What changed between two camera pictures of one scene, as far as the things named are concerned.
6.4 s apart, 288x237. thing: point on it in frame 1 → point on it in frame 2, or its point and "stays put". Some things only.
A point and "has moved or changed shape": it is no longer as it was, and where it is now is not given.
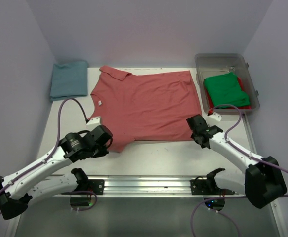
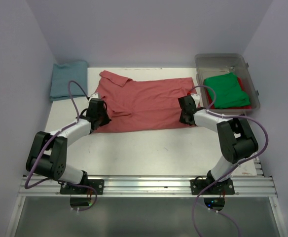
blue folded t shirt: [69, 80] stays put
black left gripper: [104, 133] → [102, 118]
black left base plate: [95, 185] stays put
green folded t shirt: [225, 89] stays put
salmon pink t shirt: [154, 106] has moved or changed shape
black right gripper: [198, 124] → [185, 118]
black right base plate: [208, 187] stays put
